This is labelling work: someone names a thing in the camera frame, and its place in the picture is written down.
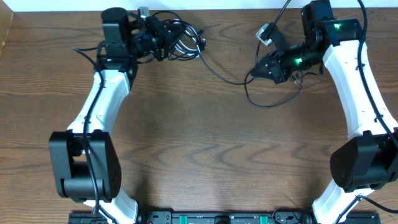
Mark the white usb cable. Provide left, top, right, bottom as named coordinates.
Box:
left=172, top=26, right=200, bottom=58

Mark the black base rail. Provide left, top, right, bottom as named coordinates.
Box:
left=67, top=210, right=381, bottom=224

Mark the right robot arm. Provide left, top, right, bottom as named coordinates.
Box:
left=249, top=1, right=397, bottom=223

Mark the black usb cable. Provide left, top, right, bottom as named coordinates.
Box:
left=152, top=10, right=312, bottom=109

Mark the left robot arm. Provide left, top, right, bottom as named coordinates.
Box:
left=49, top=7, right=185, bottom=223

